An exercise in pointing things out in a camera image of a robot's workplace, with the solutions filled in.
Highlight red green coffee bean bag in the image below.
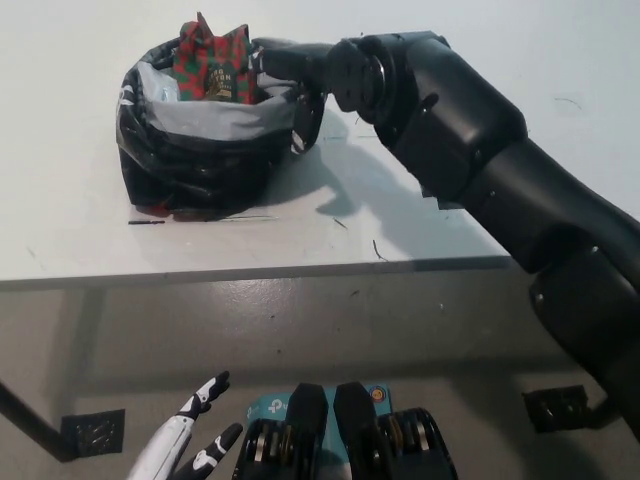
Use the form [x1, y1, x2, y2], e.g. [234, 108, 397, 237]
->
[172, 12, 259, 106]

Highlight black plastic bag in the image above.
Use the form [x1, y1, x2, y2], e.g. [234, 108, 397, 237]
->
[115, 38, 326, 221]

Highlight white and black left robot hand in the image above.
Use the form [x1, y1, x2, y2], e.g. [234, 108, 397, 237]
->
[127, 370, 245, 480]

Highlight black table leg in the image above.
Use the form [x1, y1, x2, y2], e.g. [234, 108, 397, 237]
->
[587, 394, 626, 431]
[0, 379, 76, 461]

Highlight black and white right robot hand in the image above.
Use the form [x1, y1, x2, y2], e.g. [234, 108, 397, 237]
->
[249, 35, 386, 155]

